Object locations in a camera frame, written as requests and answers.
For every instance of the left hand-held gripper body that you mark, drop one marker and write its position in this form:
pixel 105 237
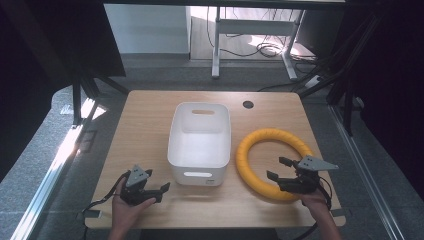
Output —
pixel 136 176

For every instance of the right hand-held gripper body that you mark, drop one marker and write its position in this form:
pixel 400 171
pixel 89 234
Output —
pixel 311 163

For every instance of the person's left hand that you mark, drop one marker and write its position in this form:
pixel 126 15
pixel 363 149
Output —
pixel 124 211

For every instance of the person's right hand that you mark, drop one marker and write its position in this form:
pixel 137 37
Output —
pixel 316 201

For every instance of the white plastic bin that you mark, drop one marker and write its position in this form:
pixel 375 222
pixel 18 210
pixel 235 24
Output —
pixel 200 146

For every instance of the grey tape strip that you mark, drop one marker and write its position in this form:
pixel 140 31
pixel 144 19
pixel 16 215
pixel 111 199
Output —
pixel 92 213
pixel 338 212

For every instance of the white power strip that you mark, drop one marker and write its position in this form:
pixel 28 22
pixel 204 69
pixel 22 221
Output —
pixel 313 81

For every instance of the black metal stand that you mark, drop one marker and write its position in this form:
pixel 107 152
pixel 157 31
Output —
pixel 77 100
pixel 346 76

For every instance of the black curtain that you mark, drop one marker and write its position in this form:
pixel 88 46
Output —
pixel 393 83
pixel 40 50

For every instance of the dark box under desk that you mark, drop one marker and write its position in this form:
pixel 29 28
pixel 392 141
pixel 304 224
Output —
pixel 318 33

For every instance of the aluminium rail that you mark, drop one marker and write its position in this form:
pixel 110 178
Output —
pixel 53 166
pixel 363 170

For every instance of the white desk frame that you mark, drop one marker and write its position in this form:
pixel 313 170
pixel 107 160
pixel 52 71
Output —
pixel 255 26

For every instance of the white wall panel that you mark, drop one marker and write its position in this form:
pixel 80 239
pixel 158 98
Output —
pixel 146 28

